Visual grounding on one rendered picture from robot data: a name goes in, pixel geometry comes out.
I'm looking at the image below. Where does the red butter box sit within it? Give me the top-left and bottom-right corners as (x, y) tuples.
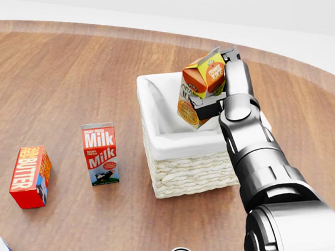
(7, 142), (54, 212)

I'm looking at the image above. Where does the white wicker basket with liner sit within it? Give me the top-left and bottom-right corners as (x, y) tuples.
(125, 67), (277, 210)

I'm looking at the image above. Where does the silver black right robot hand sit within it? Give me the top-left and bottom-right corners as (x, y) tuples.
(181, 41), (294, 180)

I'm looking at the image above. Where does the red milk carton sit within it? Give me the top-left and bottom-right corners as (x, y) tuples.
(74, 119), (126, 189)

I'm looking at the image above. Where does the white blue carton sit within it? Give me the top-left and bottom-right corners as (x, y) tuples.
(0, 236), (14, 251)

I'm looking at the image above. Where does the orange juice carton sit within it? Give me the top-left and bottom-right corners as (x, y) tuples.
(175, 43), (230, 132)

